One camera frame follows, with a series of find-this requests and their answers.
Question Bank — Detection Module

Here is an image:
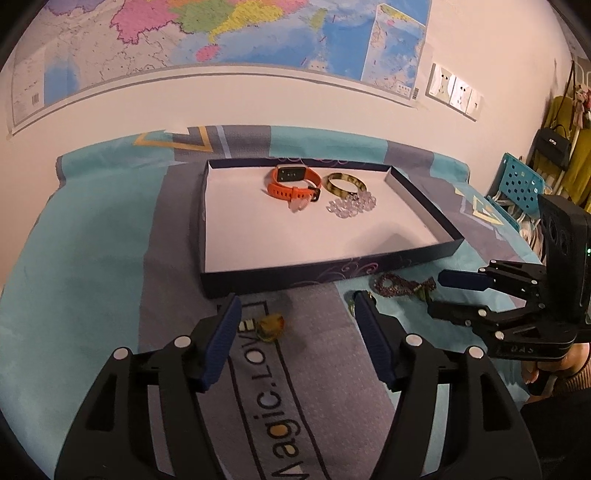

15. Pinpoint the dark red beaded bracelet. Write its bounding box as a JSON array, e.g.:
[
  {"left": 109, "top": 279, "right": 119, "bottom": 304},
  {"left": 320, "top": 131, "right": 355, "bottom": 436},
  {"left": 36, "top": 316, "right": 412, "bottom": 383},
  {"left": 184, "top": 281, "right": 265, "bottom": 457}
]
[{"left": 372, "top": 271, "right": 438, "bottom": 302}]

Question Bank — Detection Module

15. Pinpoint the clear crystal bead bracelet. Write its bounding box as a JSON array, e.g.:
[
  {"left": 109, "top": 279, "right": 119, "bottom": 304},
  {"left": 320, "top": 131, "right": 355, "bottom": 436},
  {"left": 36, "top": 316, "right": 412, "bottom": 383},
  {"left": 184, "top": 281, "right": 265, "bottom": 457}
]
[{"left": 325, "top": 190, "right": 378, "bottom": 219}]

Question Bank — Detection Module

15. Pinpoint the tortoiseshell bangle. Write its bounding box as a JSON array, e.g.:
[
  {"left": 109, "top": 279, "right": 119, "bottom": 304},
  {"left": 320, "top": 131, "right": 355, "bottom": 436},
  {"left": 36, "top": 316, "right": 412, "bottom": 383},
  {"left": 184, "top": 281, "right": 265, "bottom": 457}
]
[{"left": 324, "top": 172, "right": 368, "bottom": 199}]

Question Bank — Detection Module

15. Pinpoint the orange smart watch band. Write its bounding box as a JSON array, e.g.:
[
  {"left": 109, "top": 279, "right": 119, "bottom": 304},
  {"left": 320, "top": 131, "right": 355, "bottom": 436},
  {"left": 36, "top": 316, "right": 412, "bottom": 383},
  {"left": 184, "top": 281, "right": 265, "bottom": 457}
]
[{"left": 266, "top": 166, "right": 322, "bottom": 203}]

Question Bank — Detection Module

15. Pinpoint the person's right hand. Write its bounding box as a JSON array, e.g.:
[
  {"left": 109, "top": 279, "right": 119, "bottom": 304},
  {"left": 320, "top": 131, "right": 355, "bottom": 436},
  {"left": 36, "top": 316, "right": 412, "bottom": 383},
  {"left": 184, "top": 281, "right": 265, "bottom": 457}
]
[{"left": 521, "top": 343, "right": 590, "bottom": 384}]

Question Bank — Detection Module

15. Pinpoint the teal perforated basket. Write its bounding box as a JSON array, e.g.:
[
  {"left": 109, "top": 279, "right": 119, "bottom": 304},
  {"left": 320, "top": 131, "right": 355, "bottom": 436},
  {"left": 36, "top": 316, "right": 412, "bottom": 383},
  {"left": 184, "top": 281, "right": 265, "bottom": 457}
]
[{"left": 487, "top": 153, "right": 545, "bottom": 231}]

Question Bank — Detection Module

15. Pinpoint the yellow hanging garment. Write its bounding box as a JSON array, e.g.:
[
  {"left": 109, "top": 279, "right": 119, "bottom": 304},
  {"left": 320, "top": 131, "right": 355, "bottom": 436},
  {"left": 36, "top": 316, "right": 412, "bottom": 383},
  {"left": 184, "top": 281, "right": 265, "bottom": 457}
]
[{"left": 537, "top": 94, "right": 591, "bottom": 204}]

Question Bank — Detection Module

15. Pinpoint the black handbag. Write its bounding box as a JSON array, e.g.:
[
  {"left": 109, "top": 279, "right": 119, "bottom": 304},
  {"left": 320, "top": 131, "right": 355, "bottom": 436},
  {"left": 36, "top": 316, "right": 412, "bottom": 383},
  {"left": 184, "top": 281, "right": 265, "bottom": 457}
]
[{"left": 534, "top": 96, "right": 572, "bottom": 171}]

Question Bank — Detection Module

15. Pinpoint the teal grey bedsheet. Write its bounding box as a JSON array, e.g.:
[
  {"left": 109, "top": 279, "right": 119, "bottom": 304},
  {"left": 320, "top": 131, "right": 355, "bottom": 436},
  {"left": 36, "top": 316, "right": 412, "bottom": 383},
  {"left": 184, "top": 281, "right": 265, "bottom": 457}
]
[{"left": 1, "top": 126, "right": 536, "bottom": 479}]

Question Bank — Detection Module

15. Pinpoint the dark blue shallow box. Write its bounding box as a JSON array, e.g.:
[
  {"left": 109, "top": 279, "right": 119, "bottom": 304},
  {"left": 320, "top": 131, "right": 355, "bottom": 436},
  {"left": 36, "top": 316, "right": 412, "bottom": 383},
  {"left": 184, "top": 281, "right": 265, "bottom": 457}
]
[{"left": 195, "top": 159, "right": 464, "bottom": 299}]

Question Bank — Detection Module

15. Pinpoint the white wall socket panel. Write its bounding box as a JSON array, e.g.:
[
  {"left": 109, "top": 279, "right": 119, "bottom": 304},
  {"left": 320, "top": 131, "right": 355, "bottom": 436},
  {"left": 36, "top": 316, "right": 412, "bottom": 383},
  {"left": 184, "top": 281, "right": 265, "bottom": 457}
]
[{"left": 426, "top": 63, "right": 484, "bottom": 122}]

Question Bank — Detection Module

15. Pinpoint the colourful wall map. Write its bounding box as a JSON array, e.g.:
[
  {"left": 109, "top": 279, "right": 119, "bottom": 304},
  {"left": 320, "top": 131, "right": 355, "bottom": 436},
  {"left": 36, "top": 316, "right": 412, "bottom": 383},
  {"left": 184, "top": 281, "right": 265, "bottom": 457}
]
[{"left": 8, "top": 0, "right": 432, "bottom": 132}]

